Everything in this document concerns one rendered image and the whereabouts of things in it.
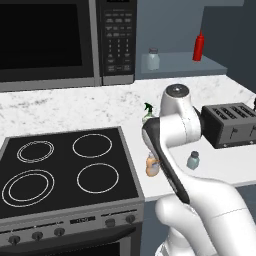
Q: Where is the red condiment bottle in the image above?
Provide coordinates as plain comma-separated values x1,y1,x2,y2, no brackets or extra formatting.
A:
192,30,205,63

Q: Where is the black and steel microwave oven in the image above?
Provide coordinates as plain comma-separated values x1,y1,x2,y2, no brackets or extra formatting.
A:
0,0,138,93

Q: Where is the green-topped spray bottle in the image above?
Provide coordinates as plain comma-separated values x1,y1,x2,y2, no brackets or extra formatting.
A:
141,102,156,125

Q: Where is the black toaster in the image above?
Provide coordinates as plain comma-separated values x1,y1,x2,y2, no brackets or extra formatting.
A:
201,102,256,150

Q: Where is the grey-blue open cabinet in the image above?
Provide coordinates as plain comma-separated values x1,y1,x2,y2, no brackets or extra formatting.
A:
134,0,256,81

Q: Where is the clear glass shaker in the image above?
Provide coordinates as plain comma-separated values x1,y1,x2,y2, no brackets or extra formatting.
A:
147,47,161,72

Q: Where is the black glass hob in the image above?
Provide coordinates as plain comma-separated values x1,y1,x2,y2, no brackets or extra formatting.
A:
0,126,146,221

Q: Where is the grey shaker with dark lid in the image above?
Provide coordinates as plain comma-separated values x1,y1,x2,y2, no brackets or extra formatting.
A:
186,150,201,171

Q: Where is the black oven knob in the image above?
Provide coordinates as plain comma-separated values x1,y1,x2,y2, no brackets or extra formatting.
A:
53,227,66,238
8,235,21,246
125,214,137,225
104,218,116,229
31,231,44,242

